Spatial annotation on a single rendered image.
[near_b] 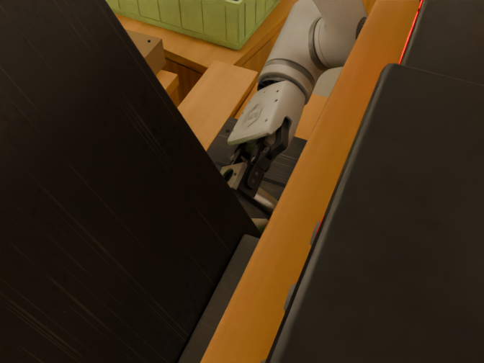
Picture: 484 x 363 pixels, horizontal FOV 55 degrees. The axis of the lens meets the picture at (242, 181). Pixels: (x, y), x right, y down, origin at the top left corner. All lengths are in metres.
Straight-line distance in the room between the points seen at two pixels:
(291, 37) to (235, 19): 0.84
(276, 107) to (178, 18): 1.08
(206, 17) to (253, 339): 1.47
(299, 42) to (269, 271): 0.54
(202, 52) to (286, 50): 0.92
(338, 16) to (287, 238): 0.49
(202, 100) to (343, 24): 0.65
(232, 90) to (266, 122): 0.66
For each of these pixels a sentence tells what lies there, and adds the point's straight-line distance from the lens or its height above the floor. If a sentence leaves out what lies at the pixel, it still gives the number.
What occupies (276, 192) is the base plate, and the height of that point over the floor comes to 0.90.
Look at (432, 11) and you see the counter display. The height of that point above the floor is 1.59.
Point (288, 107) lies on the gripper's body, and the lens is 0.66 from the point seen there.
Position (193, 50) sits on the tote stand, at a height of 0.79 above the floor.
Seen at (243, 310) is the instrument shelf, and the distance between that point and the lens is 0.20.
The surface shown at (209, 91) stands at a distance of 1.29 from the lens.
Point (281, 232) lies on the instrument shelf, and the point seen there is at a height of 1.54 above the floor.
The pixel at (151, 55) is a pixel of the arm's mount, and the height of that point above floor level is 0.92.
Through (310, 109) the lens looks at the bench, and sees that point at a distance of 1.27.
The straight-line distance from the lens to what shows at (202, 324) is 0.53.
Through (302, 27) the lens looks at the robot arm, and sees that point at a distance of 0.74.
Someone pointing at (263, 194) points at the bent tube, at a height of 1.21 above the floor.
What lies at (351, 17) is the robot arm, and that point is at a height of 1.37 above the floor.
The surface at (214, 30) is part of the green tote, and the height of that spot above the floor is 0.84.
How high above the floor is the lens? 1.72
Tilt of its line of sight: 51 degrees down
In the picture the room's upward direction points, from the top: straight up
